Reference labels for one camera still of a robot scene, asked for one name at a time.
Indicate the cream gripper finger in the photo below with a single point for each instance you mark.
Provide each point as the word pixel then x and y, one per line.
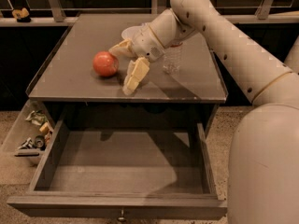
pixel 136 71
pixel 122 49

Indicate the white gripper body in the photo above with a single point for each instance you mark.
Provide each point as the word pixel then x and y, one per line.
pixel 145 44

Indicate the red apple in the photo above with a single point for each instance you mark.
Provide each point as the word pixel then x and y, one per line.
pixel 105 64

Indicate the clear plastic water bottle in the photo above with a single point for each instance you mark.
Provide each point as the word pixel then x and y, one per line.
pixel 172 58

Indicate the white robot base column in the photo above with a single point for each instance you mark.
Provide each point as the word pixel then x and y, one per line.
pixel 292 59

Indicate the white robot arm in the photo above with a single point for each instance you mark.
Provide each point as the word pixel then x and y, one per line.
pixel 263 182

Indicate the grey cabinet with top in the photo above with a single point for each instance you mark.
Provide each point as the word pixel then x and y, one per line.
pixel 69 76

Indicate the open grey top drawer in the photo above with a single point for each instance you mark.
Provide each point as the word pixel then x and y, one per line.
pixel 93 169

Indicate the metal drawer knob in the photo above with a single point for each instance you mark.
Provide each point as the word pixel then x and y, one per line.
pixel 121 218

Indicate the white ceramic bowl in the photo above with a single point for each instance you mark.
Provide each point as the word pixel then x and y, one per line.
pixel 130 32

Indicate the yellow black object on ledge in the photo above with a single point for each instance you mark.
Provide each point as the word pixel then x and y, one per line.
pixel 21 15

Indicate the green crumpled snack bag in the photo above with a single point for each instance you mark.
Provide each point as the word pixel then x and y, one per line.
pixel 37 118

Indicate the yellow sponge block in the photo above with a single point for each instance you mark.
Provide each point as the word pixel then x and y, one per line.
pixel 45 128

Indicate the metal window railing frame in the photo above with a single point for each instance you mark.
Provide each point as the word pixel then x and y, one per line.
pixel 49 12

